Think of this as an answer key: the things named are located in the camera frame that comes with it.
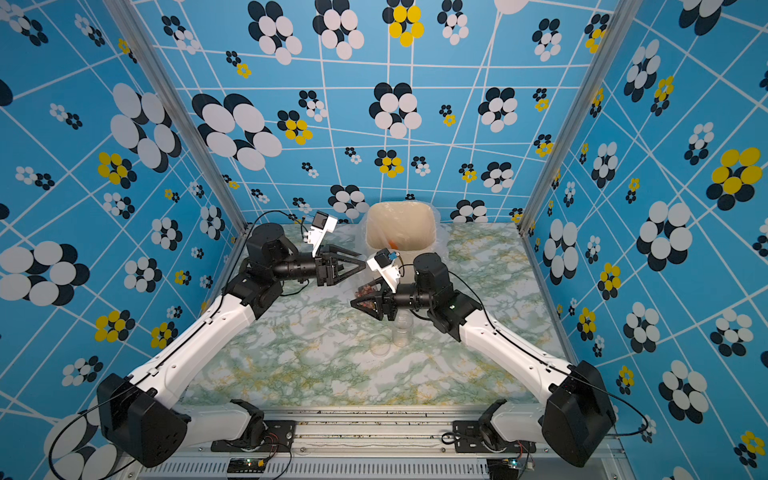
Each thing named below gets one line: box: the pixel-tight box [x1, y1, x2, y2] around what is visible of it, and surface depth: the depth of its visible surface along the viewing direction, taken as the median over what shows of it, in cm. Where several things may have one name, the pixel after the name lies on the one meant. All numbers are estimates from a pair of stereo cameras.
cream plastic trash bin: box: [365, 201, 436, 251], surface depth 95 cm
